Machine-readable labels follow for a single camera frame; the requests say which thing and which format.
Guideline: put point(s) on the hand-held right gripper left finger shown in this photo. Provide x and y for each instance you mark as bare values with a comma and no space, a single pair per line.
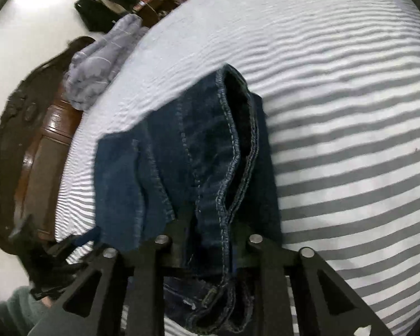
180,238

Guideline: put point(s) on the black bag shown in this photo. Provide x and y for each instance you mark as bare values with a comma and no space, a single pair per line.
98,10

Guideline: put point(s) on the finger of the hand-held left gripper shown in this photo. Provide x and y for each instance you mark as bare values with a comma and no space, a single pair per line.
80,239

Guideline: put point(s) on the grey white striped bed sheet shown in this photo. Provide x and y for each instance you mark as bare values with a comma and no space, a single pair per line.
336,77

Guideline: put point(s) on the dark blue denim pants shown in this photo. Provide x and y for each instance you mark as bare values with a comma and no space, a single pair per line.
196,140

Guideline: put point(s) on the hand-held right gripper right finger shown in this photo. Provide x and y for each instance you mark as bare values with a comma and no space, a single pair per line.
245,248

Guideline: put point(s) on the person's left forearm green sleeve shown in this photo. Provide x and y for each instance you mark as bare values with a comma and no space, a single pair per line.
17,311

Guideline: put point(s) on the light blue patterned cloth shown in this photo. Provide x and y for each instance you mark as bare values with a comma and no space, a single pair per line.
98,66

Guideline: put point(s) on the dark wooden headboard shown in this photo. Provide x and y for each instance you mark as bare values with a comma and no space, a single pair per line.
52,129

